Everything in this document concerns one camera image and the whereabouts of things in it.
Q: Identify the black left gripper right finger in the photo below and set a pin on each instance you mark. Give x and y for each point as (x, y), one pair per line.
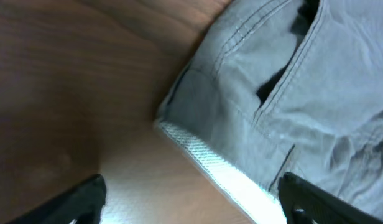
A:
(303, 202)

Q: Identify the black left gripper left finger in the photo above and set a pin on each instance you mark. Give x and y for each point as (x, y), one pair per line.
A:
(83, 203)

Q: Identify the grey shorts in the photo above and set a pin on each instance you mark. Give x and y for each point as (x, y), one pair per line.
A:
(282, 86)

